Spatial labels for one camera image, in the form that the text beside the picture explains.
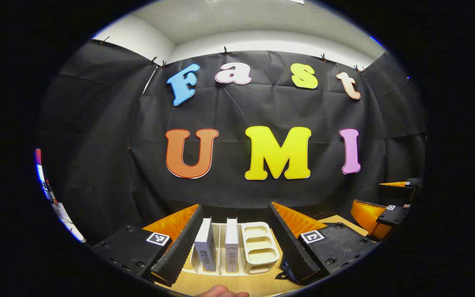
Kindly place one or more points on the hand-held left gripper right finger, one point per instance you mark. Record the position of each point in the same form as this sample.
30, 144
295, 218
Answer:
289, 247

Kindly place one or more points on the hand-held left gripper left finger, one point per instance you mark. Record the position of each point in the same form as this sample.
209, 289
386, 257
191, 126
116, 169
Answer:
184, 243

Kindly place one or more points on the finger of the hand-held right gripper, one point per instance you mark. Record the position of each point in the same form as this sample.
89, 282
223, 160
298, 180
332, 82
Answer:
392, 216
398, 194

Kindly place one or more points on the thick blue-edged book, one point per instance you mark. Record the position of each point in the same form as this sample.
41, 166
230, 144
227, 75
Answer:
206, 243

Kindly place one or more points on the white plastic bookshelf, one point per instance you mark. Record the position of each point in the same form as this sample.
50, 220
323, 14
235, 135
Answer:
258, 247

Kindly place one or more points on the white book grey figure cover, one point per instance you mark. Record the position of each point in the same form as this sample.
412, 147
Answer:
231, 243

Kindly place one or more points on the black backdrop cloth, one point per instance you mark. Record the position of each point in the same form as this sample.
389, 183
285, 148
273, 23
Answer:
109, 144

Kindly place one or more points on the white printed board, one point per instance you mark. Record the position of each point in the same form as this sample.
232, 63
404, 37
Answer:
62, 214

